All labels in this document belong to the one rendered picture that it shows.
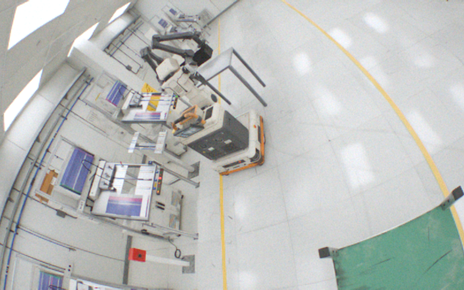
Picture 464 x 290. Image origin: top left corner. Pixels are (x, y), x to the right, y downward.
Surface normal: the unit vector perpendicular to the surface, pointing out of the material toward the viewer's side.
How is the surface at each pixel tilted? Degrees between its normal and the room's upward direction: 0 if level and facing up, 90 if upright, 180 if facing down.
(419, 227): 0
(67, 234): 90
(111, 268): 90
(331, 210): 0
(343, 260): 0
